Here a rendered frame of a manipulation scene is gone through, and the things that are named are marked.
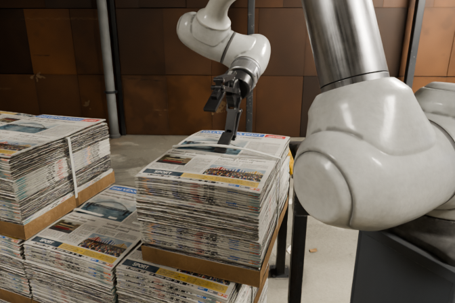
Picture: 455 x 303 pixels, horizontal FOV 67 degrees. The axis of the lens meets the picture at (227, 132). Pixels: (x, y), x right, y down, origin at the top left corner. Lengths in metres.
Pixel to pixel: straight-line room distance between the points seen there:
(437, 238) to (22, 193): 0.92
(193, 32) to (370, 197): 0.72
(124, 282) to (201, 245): 0.22
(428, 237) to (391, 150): 0.26
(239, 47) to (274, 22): 3.33
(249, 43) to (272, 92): 3.39
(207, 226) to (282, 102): 3.77
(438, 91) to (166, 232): 0.59
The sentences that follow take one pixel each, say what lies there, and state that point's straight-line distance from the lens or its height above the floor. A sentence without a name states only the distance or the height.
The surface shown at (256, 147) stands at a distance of 0.91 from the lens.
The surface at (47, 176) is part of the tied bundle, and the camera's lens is 1.07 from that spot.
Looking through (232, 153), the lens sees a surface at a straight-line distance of 0.86.
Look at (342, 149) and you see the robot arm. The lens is 0.45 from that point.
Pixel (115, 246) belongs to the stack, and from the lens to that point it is 0.97.
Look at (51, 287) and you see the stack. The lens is 1.09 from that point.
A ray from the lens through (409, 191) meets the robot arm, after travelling 0.49.
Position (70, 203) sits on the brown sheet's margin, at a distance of 1.15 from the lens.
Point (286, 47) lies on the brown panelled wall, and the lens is 4.36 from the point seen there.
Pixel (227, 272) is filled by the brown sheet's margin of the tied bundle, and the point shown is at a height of 0.86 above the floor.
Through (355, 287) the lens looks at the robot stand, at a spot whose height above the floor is 0.84.
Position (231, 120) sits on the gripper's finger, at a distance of 0.91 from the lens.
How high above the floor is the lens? 1.36
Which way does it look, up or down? 17 degrees down
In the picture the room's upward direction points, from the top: straight up
